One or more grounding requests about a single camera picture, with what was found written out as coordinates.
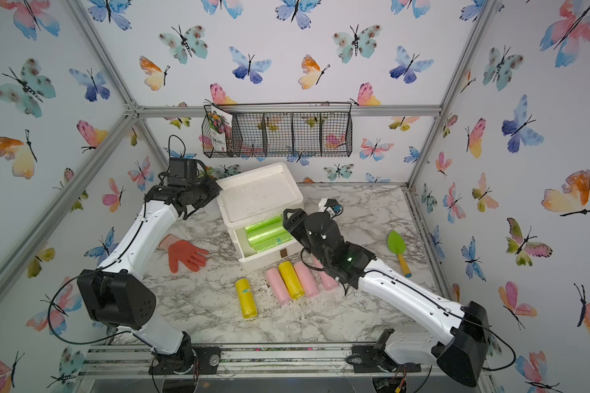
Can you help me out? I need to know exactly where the green trash bag roll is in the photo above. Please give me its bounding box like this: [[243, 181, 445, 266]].
[[252, 233, 293, 253], [244, 215, 283, 233], [245, 227, 288, 247]]

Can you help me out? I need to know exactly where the white top drawer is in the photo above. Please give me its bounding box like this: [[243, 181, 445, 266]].
[[228, 215, 303, 272]]

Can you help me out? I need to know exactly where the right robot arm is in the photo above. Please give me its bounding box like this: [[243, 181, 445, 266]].
[[283, 209, 493, 387]]

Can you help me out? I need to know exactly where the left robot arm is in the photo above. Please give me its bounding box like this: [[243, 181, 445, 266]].
[[76, 175, 221, 355]]

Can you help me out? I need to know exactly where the pink trash bag roll right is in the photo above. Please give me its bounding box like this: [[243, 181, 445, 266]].
[[312, 257, 339, 291]]

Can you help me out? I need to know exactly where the pink trash bag roll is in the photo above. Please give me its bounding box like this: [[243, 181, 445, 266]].
[[294, 261, 320, 298], [265, 267, 292, 306], [312, 257, 339, 291]]

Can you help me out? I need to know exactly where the pink trash bag roll middle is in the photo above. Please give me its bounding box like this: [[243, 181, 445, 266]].
[[294, 261, 320, 298]]

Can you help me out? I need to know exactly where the white three-drawer cabinet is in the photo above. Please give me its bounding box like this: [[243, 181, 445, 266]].
[[217, 162, 304, 259]]

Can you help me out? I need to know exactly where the yellow trash bag roll middle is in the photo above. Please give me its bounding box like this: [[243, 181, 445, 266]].
[[278, 261, 305, 300]]

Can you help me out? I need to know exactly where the yellow trash bag roll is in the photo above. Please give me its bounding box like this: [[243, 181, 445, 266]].
[[278, 261, 305, 300], [235, 278, 258, 319]]

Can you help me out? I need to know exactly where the pink trash bag roll left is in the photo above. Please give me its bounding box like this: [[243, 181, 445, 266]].
[[265, 267, 292, 306]]

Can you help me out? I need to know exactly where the yellow trash bag roll left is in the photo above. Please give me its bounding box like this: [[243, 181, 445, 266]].
[[235, 278, 258, 319]]

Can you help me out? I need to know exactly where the red work glove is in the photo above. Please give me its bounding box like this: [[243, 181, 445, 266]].
[[158, 234, 209, 273]]

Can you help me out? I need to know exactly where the seed packet in basket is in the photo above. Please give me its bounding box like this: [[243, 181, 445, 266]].
[[207, 106, 234, 152]]

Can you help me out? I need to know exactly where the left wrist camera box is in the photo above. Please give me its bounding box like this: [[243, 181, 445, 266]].
[[167, 157, 199, 184]]

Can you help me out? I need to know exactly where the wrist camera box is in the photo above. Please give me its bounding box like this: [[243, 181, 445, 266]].
[[318, 198, 344, 218], [167, 157, 199, 184]]

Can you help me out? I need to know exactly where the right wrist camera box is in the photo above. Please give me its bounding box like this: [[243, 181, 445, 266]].
[[318, 198, 344, 218]]

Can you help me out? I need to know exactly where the black wire wall basket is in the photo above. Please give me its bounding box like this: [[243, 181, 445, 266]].
[[200, 102, 353, 159]]

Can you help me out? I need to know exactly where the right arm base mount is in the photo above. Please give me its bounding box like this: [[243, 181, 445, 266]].
[[345, 328, 422, 373]]

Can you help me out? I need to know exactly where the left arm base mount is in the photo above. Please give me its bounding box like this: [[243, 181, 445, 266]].
[[148, 332, 222, 377]]

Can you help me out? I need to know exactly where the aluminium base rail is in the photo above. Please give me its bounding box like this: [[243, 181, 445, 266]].
[[75, 342, 490, 380]]

